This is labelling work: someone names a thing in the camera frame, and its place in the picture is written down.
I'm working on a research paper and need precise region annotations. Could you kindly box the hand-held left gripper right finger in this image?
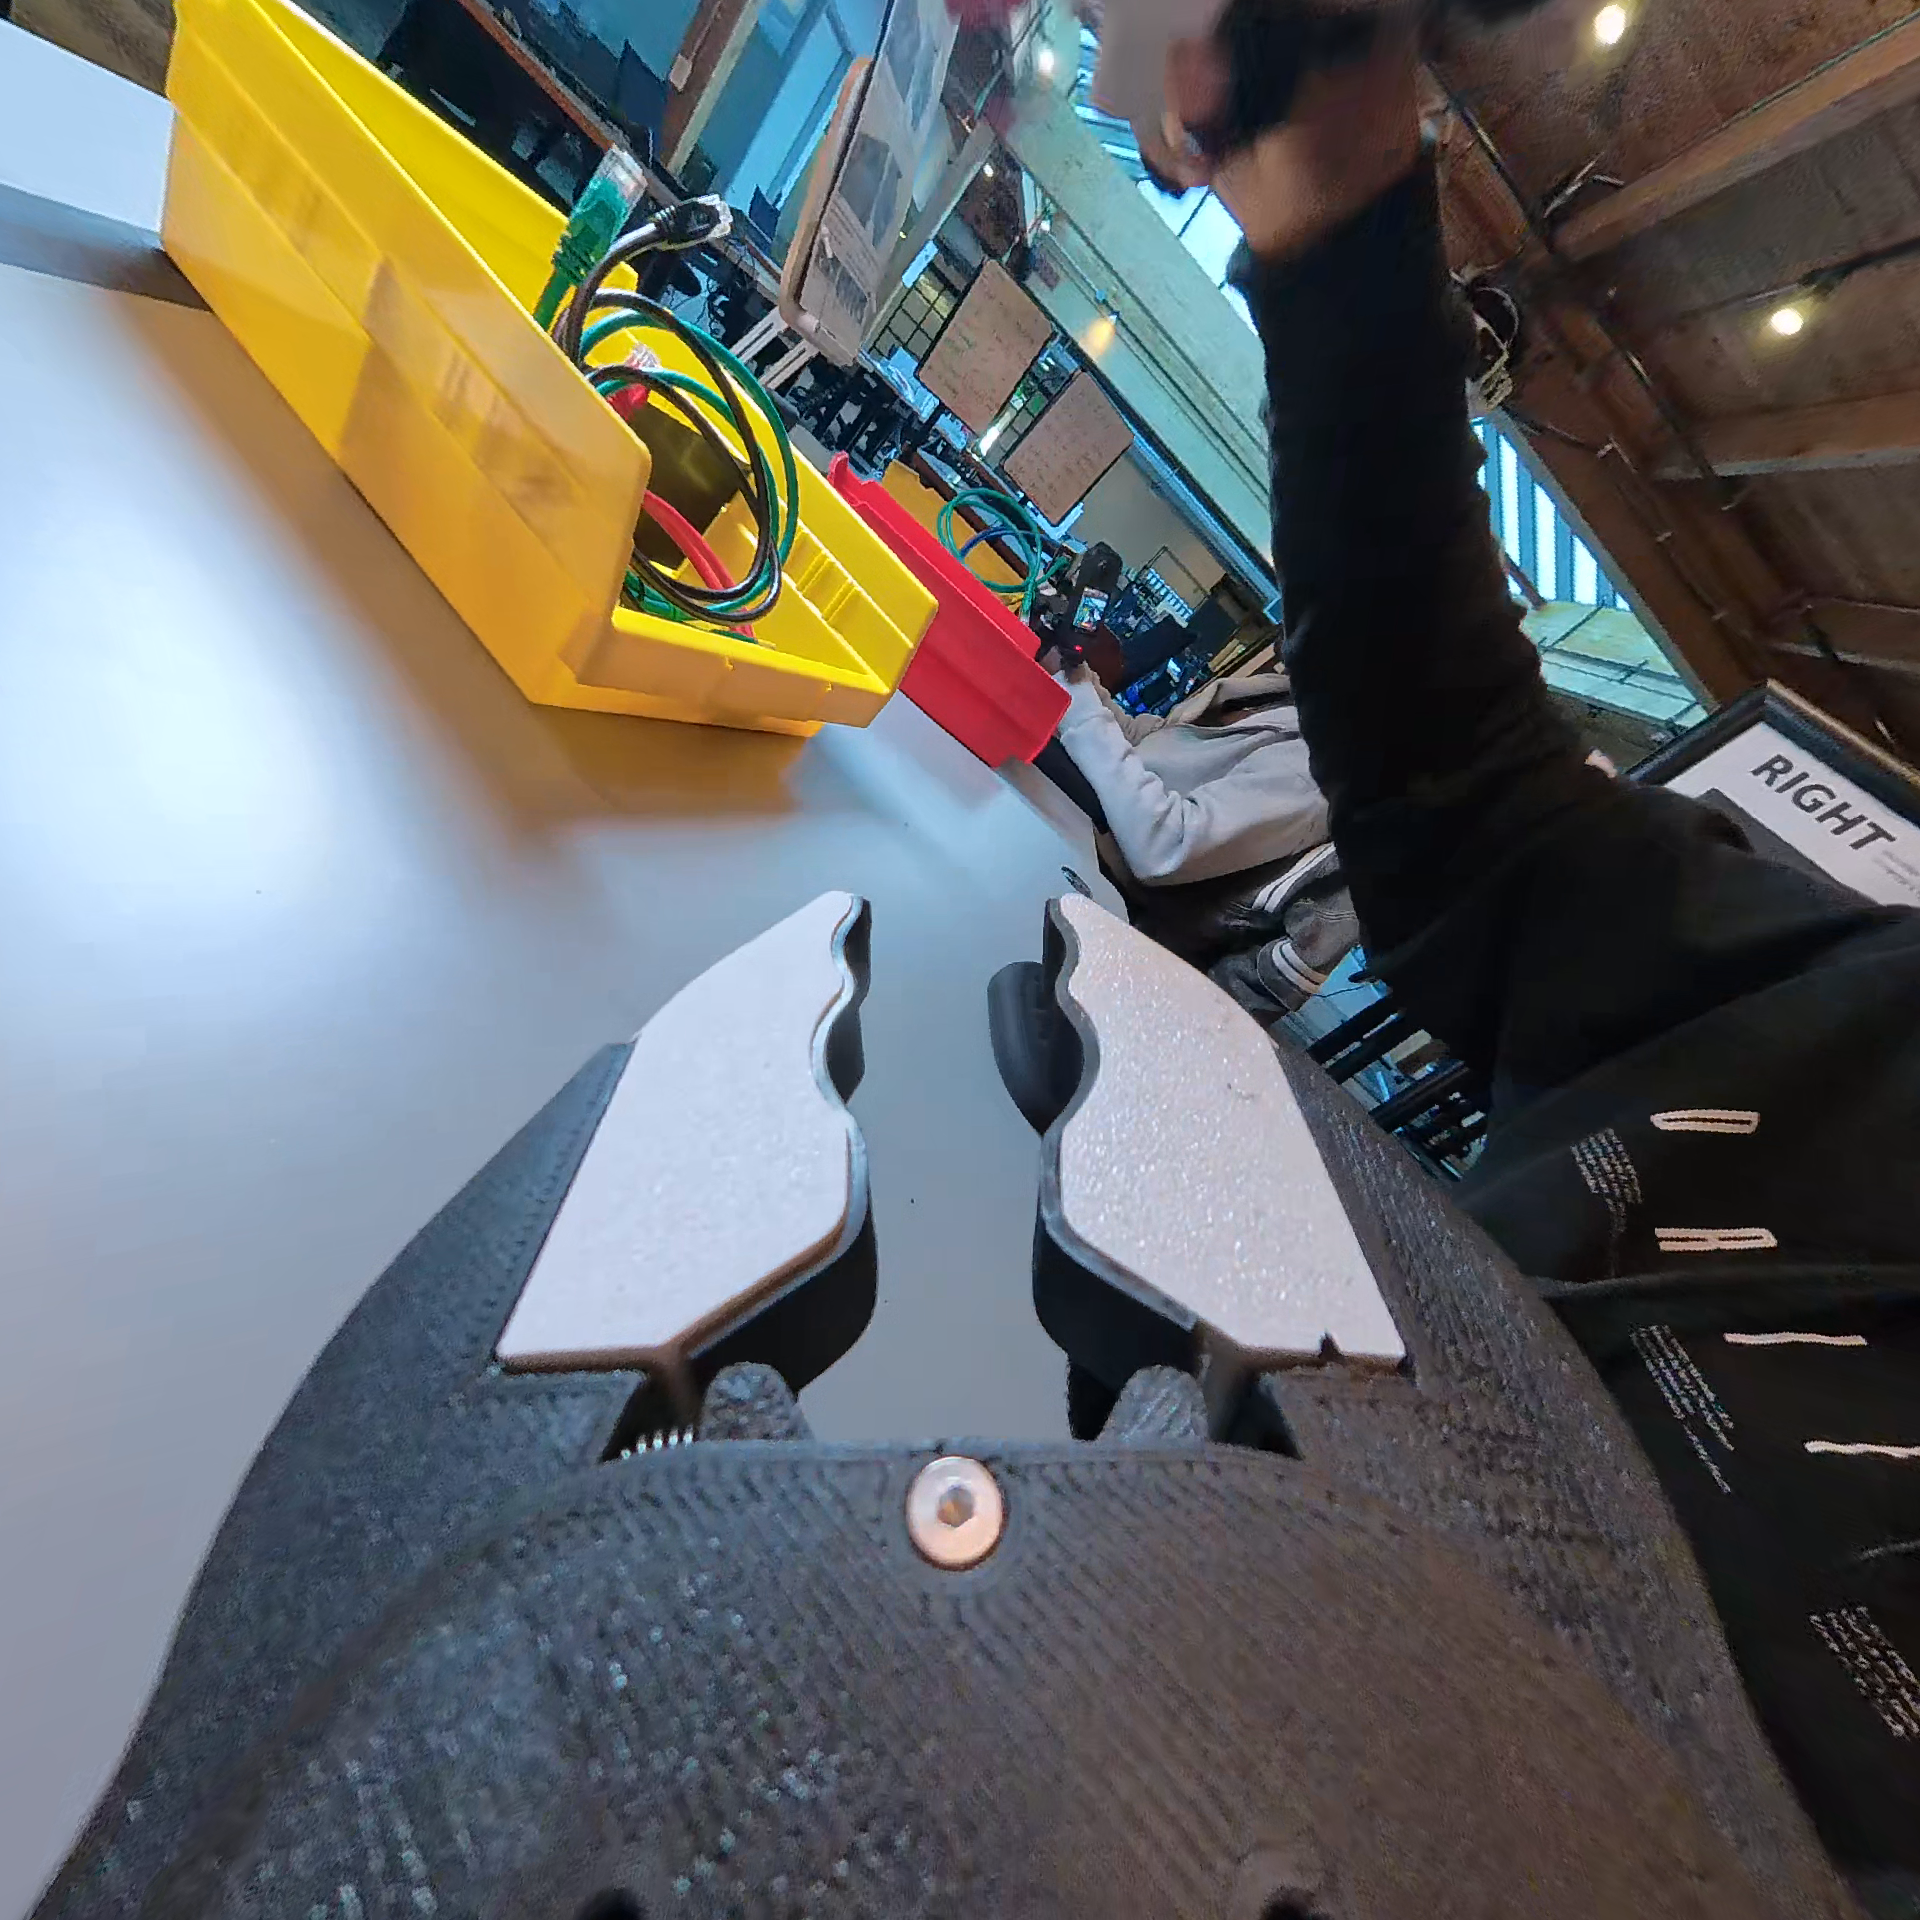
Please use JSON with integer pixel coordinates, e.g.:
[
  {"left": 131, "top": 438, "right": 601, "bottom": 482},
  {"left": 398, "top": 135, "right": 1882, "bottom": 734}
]
[{"left": 1031, "top": 895, "right": 1406, "bottom": 1454}]

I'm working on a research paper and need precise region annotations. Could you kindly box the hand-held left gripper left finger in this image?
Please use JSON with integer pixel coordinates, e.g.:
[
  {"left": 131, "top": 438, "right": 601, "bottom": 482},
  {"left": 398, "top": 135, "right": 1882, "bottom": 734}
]
[{"left": 492, "top": 892, "right": 881, "bottom": 1454}]

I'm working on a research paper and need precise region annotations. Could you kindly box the black ethernet cable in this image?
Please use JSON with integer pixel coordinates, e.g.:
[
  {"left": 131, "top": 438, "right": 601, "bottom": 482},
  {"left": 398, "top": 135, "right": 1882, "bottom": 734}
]
[{"left": 556, "top": 196, "right": 786, "bottom": 621}]

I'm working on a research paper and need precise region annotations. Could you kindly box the red plastic bin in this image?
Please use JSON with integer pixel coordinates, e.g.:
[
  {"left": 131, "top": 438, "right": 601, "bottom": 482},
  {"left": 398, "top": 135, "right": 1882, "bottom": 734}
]
[{"left": 828, "top": 451, "right": 1077, "bottom": 772}]

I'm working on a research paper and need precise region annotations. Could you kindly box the green ethernet cable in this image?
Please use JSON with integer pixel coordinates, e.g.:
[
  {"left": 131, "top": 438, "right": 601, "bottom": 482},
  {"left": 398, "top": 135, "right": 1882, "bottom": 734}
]
[{"left": 537, "top": 149, "right": 801, "bottom": 629}]

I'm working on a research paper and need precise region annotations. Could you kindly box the red ethernet cable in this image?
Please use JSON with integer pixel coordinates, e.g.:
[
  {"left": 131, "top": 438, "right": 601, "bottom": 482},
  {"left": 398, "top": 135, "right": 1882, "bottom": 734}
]
[{"left": 604, "top": 342, "right": 759, "bottom": 639}]

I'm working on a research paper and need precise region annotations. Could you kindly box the yellow plastic bin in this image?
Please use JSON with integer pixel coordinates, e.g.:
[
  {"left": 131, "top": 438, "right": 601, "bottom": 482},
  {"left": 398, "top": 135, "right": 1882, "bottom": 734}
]
[{"left": 160, "top": 0, "right": 940, "bottom": 739}]

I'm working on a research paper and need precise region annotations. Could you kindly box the person's right forearm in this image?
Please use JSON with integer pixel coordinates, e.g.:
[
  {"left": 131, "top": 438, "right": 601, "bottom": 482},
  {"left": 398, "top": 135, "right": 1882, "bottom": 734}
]
[{"left": 1226, "top": 159, "right": 1651, "bottom": 992}]

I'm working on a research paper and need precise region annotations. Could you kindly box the person's right hand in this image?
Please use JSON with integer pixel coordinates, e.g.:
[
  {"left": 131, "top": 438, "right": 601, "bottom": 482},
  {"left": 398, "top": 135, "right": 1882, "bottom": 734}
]
[{"left": 1174, "top": 35, "right": 1447, "bottom": 260}]

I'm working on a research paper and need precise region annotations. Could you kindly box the printed instruction sheet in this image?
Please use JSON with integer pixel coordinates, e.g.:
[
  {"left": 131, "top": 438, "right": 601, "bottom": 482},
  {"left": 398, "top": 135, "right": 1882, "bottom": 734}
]
[{"left": 812, "top": 0, "right": 967, "bottom": 326}]

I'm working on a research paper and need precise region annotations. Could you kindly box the black bin divider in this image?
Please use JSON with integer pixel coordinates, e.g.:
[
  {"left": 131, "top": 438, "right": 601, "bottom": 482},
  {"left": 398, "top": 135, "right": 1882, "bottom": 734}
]
[{"left": 626, "top": 395, "right": 759, "bottom": 527}]

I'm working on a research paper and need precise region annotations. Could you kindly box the black framed sign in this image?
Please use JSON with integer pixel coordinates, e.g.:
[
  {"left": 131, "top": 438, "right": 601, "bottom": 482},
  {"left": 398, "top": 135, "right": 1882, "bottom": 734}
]
[{"left": 1628, "top": 685, "right": 1920, "bottom": 912}]

